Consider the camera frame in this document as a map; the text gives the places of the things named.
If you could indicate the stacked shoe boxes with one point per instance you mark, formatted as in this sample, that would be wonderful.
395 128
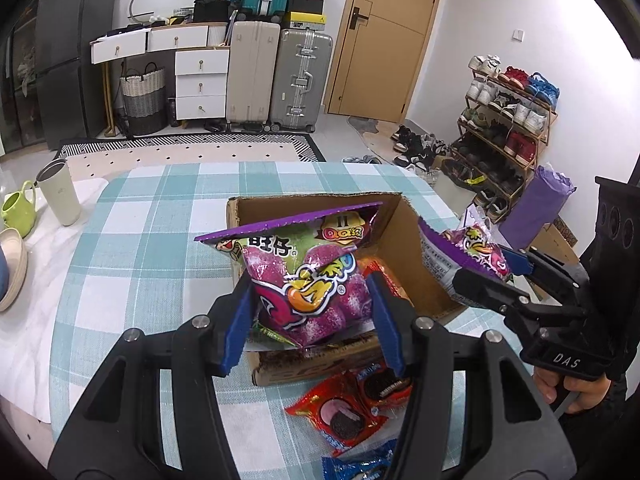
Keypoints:
305 14

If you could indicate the cream tumbler cup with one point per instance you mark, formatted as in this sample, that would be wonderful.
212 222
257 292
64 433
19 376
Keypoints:
57 187

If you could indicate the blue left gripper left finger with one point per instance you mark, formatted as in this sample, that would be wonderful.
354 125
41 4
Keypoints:
235 323

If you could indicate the brown SF cardboard box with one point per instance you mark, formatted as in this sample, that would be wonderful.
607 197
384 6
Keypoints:
395 238

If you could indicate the silver suitcase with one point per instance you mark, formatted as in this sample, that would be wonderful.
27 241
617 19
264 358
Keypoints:
302 66

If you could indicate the green ceramic watering jug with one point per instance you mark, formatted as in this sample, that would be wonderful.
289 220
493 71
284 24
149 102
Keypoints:
19 209

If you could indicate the shoe rack with shoes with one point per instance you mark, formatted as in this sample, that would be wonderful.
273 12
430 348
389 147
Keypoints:
503 129

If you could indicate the wooden door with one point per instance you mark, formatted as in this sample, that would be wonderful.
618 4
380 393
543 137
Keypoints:
378 57

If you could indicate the blue oreo packet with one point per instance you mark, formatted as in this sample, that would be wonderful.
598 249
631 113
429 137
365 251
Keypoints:
372 464

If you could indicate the beige round plate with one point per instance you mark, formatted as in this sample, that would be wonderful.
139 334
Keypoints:
14 264

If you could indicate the purple gummy candy bag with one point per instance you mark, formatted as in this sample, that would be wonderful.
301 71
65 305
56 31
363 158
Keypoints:
305 271

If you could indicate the dark glass cabinet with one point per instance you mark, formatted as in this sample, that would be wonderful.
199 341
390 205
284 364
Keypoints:
21 124

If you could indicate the meat floss cake packet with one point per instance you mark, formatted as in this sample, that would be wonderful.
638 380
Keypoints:
387 282

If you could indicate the woven laundry basket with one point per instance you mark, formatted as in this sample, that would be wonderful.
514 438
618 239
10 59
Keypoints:
144 97

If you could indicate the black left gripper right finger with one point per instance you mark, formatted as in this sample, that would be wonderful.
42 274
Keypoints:
384 322

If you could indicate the person's right hand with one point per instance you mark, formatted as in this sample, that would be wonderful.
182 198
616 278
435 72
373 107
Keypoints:
589 394

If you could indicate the teal checkered tablecloth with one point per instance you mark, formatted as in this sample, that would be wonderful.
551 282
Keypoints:
135 386

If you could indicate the black refrigerator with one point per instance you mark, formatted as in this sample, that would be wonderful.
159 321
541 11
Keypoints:
69 87

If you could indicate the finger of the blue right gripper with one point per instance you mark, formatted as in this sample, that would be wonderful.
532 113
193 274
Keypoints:
494 295
548 273

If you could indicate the white drawer desk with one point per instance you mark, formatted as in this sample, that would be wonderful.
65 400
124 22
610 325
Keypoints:
195 57

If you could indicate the beige suitcase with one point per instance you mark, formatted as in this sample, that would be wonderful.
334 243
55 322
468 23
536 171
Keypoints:
253 52

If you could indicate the red oreo packet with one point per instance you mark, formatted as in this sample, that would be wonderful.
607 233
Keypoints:
379 386
336 409

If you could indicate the purple bag on floor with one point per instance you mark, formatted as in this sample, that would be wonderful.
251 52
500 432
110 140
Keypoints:
540 203

